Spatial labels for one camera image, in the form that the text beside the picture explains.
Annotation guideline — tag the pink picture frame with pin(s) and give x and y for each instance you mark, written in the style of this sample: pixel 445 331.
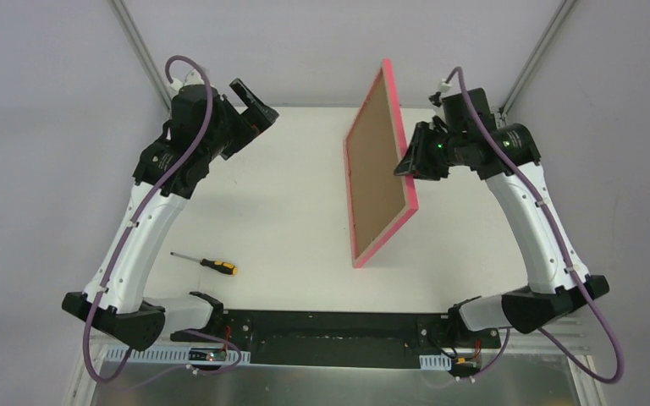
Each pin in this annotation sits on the pink picture frame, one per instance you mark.
pixel 379 202

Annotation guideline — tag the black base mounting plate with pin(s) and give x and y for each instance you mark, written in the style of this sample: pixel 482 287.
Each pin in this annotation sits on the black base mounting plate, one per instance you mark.
pixel 345 339

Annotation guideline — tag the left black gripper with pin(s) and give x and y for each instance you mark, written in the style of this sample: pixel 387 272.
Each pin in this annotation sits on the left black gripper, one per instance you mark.
pixel 251 120

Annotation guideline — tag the left white cable duct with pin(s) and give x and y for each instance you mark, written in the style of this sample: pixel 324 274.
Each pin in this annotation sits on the left white cable duct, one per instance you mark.
pixel 202 356

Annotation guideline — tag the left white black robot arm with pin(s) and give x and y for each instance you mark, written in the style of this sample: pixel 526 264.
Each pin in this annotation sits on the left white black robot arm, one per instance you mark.
pixel 165 178

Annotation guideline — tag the white cable duct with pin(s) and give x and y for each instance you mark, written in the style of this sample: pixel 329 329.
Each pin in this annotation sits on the white cable duct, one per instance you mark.
pixel 202 356
pixel 435 362

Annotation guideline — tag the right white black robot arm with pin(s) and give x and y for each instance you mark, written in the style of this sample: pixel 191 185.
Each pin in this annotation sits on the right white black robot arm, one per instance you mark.
pixel 509 162

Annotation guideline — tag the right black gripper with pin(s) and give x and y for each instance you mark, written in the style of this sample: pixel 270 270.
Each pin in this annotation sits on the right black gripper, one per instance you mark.
pixel 423 148

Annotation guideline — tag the yellow black screwdriver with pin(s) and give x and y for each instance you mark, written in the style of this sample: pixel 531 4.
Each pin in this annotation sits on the yellow black screwdriver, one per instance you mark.
pixel 222 267

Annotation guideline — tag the right white cable duct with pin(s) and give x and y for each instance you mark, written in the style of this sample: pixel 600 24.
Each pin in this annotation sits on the right white cable duct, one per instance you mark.
pixel 435 362

